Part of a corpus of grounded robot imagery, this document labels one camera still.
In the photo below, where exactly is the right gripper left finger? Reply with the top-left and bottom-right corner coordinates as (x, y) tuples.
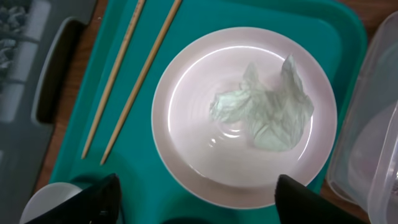
(26, 174), (121, 224)

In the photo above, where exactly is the white cup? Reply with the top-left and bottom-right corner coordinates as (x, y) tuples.
(19, 182), (82, 223)

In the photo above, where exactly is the white napkin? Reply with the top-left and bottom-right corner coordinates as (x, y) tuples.
(210, 55), (314, 152)

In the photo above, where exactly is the wooden chopstick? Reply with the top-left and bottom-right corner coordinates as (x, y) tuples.
(81, 0), (146, 159)
(100, 0), (182, 166)

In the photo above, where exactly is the grey plastic dish rack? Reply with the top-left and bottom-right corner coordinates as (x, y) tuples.
(1, 0), (96, 223)

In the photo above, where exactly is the clear plastic bin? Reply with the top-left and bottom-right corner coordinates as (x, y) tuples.
(326, 12), (397, 223)

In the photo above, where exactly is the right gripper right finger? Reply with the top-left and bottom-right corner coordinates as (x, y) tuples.
(274, 174), (364, 224)

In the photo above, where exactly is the teal serving tray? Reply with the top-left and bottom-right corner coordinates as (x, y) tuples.
(51, 1), (367, 223)

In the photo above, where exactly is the large white plate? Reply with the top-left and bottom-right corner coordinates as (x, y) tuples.
(152, 27), (337, 209)

